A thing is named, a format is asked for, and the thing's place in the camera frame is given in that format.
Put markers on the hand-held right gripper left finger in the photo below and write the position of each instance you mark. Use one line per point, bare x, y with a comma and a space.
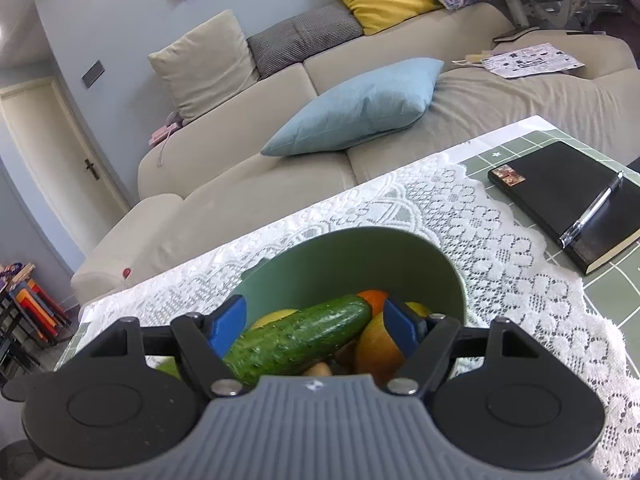
227, 325

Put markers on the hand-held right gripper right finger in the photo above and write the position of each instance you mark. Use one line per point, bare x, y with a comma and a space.
400, 327

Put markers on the golden yellow pear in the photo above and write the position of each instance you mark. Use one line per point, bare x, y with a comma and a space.
377, 355

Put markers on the orange tangerine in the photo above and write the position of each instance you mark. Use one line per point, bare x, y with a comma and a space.
377, 300

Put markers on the large yellow-green pear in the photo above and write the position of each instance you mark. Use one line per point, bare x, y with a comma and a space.
275, 317

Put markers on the green cucumber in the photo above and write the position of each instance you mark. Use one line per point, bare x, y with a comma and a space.
300, 335

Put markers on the green bowl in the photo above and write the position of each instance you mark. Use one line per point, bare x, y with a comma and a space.
350, 265

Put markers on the white lace tablecloth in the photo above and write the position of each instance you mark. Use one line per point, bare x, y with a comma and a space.
475, 240

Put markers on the beige sofa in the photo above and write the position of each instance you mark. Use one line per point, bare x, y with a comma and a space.
225, 200

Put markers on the stack of colourful stools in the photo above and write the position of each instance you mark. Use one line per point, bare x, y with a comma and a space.
35, 305

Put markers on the clear black pen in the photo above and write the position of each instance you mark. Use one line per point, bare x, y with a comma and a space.
592, 210

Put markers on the light blue cushion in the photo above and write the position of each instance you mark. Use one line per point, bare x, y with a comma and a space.
360, 105

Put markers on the white door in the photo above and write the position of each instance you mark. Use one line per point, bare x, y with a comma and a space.
55, 160

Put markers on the beige cushion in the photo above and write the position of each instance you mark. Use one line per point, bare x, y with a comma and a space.
205, 65

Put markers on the printed paper sheet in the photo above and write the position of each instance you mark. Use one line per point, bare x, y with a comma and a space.
530, 60

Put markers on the grey checked cushion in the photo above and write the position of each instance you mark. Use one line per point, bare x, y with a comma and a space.
300, 35

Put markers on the dark wall switch panel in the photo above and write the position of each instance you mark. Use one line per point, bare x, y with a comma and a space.
93, 74

